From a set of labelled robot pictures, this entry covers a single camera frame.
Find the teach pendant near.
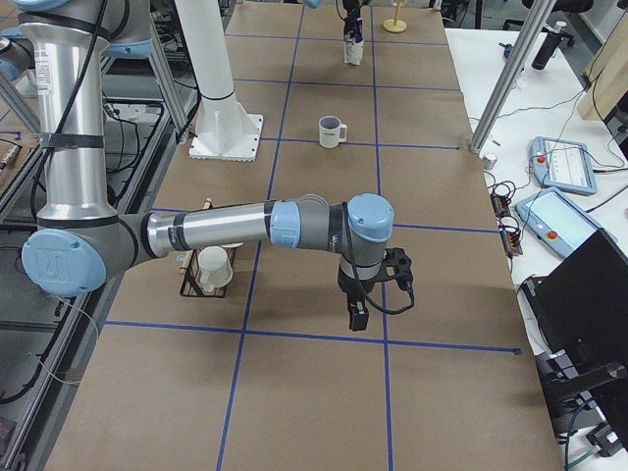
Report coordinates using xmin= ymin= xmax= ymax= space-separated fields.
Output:
xmin=514 ymin=186 xmax=627 ymax=259

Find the teach pendant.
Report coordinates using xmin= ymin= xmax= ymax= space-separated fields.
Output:
xmin=530 ymin=136 xmax=598 ymax=195
xmin=514 ymin=186 xmax=627 ymax=259

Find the wooden cup tree stand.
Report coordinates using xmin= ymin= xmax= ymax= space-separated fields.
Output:
xmin=383 ymin=0 xmax=407 ymax=33

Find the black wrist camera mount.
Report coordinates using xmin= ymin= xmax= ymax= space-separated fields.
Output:
xmin=382 ymin=247 xmax=413 ymax=293

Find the aluminium profile post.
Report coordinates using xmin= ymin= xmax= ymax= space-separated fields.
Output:
xmin=469 ymin=0 xmax=555 ymax=154

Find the white camera stand base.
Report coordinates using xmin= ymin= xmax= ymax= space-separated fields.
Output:
xmin=176 ymin=0 xmax=264 ymax=161

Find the black monitor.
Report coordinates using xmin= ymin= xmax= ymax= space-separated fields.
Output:
xmin=522 ymin=230 xmax=627 ymax=444

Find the blue white milk carton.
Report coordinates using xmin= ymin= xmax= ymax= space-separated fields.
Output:
xmin=343 ymin=17 xmax=364 ymax=66

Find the teach pendant far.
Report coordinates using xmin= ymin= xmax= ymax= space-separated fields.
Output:
xmin=530 ymin=136 xmax=598 ymax=195

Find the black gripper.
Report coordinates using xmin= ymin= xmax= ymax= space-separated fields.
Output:
xmin=342 ymin=0 xmax=361 ymax=43
xmin=338 ymin=267 xmax=384 ymax=332

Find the white mug with handle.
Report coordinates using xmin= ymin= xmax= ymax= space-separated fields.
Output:
xmin=318 ymin=116 xmax=347 ymax=149

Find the white upturned cup right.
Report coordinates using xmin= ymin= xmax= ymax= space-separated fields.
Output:
xmin=197 ymin=246 xmax=233 ymax=292

